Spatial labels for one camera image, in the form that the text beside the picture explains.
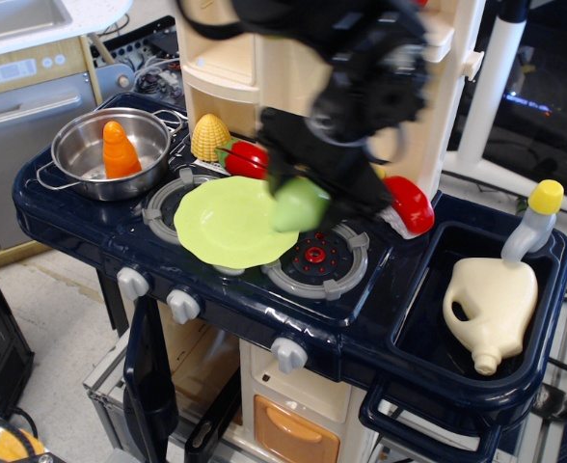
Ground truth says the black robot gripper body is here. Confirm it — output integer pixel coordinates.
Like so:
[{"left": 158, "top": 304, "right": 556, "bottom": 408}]
[{"left": 257, "top": 107, "right": 392, "bottom": 209}]

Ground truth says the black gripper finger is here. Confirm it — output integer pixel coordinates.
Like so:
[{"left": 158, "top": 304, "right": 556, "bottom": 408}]
[
  {"left": 267, "top": 153, "right": 307, "bottom": 197},
  {"left": 324, "top": 190, "right": 385, "bottom": 225}
]

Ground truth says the green toy pear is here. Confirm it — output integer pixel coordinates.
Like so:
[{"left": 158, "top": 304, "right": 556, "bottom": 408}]
[{"left": 271, "top": 177, "right": 331, "bottom": 232}]

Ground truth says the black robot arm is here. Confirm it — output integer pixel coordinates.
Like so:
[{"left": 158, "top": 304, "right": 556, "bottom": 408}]
[{"left": 178, "top": 1, "right": 427, "bottom": 232}]

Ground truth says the light green plastic plate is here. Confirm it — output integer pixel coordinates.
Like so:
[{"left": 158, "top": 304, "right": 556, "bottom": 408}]
[{"left": 174, "top": 177, "right": 299, "bottom": 270}]

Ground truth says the red toy chili pepper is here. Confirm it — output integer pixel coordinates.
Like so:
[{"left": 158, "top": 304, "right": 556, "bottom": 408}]
[{"left": 215, "top": 139, "right": 269, "bottom": 179}]

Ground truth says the grey red right burner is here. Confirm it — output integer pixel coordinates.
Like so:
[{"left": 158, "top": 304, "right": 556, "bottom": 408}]
[{"left": 261, "top": 224, "right": 370, "bottom": 301}]

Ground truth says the red white toy sushi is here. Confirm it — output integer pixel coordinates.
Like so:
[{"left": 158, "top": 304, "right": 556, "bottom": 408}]
[{"left": 379, "top": 176, "right": 435, "bottom": 240}]

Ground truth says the yellow toy corn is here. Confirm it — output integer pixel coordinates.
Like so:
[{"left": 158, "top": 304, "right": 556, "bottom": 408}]
[{"left": 191, "top": 114, "right": 231, "bottom": 162}]

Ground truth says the cream toy kitchen back shelf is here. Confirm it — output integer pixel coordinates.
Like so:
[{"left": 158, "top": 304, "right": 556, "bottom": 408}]
[{"left": 176, "top": 0, "right": 485, "bottom": 197}]

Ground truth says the grey left burner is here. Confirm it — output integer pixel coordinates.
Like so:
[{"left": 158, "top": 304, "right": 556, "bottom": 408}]
[{"left": 142, "top": 168, "right": 216, "bottom": 244}]

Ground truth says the grey right stove knob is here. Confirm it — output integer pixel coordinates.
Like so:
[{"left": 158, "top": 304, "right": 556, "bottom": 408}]
[{"left": 270, "top": 337, "right": 308, "bottom": 374}]

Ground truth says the grey stove knob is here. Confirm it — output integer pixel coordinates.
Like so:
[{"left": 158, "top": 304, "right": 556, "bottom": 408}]
[
  {"left": 166, "top": 289, "right": 201, "bottom": 324},
  {"left": 117, "top": 267, "right": 149, "bottom": 301},
  {"left": 270, "top": 337, "right": 308, "bottom": 374}
]

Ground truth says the orange toy carrot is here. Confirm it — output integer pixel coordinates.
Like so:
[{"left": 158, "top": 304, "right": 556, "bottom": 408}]
[{"left": 102, "top": 121, "right": 142, "bottom": 179}]

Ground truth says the navy toy kitchen counter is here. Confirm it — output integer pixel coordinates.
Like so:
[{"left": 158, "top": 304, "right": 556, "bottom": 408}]
[{"left": 13, "top": 94, "right": 567, "bottom": 462}]

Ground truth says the grey middle stove knob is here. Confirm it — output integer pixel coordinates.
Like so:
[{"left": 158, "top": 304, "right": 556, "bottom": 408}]
[{"left": 166, "top": 289, "right": 201, "bottom": 324}]

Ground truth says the cream toy jug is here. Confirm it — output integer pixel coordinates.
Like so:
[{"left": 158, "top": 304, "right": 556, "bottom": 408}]
[{"left": 443, "top": 258, "right": 538, "bottom": 376}]

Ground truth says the grey left stove knob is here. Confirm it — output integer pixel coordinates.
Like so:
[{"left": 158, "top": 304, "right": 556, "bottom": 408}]
[{"left": 117, "top": 267, "right": 149, "bottom": 301}]

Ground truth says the grey yellow toy faucet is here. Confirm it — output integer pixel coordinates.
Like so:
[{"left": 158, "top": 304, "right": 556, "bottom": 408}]
[{"left": 500, "top": 179, "right": 564, "bottom": 262}]

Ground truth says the stainless steel pot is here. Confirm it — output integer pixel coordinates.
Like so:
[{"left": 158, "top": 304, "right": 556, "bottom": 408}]
[{"left": 37, "top": 108, "right": 183, "bottom": 202}]

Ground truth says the orange toy drawer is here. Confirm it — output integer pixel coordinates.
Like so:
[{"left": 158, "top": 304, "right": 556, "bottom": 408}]
[{"left": 254, "top": 395, "right": 340, "bottom": 463}]

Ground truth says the navy toy oven door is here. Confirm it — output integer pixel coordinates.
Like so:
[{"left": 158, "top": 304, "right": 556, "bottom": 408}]
[{"left": 123, "top": 296, "right": 178, "bottom": 462}]

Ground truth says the grey toy dishwasher unit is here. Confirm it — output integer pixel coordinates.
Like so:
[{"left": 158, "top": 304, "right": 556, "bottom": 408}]
[{"left": 0, "top": 1, "right": 134, "bottom": 251}]

